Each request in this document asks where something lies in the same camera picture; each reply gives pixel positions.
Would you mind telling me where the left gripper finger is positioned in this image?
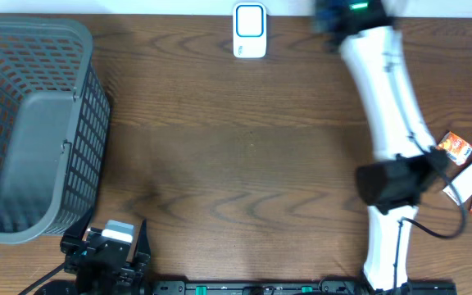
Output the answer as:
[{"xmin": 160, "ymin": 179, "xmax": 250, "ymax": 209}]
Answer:
[
  {"xmin": 133, "ymin": 220, "xmax": 151, "ymax": 270},
  {"xmin": 60, "ymin": 207, "xmax": 93, "ymax": 246}
]

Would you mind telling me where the orange snack packet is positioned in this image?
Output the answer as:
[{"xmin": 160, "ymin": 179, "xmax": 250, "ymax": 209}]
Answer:
[{"xmin": 437, "ymin": 131, "xmax": 472, "ymax": 166}]

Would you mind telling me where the white green carton box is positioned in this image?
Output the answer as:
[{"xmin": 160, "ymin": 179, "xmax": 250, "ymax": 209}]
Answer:
[{"xmin": 442, "ymin": 151, "xmax": 472, "ymax": 207}]

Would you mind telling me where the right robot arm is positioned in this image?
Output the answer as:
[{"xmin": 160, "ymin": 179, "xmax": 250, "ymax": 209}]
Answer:
[{"xmin": 313, "ymin": 0, "xmax": 456, "ymax": 294}]

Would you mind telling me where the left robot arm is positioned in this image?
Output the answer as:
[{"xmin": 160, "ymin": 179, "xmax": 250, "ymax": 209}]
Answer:
[{"xmin": 35, "ymin": 209, "xmax": 151, "ymax": 295}]

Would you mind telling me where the white barcode scanner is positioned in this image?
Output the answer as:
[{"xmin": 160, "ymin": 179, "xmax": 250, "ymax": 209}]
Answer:
[{"xmin": 233, "ymin": 2, "xmax": 267, "ymax": 59}]

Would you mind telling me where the grey plastic mesh basket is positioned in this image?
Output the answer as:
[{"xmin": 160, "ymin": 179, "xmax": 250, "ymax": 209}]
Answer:
[{"xmin": 0, "ymin": 16, "xmax": 111, "ymax": 244}]

